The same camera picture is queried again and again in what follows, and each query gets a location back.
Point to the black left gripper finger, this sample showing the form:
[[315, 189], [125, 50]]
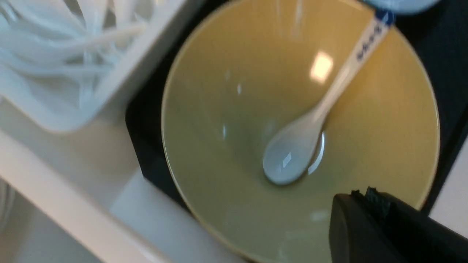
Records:
[[377, 227]]

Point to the white ceramic soup spoon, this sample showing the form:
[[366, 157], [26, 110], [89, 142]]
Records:
[[289, 152]]

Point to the yellow noodle bowl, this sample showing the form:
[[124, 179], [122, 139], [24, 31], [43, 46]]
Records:
[[253, 66]]

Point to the white sauce dish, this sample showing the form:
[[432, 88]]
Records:
[[403, 7]]

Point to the black serving tray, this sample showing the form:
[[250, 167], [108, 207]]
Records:
[[439, 37]]

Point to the large white plastic bin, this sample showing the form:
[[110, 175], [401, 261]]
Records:
[[70, 208]]

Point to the white spoon tray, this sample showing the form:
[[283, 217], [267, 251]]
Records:
[[170, 20]]

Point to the pile of white spoons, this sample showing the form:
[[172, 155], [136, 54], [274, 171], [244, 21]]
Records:
[[70, 53]]

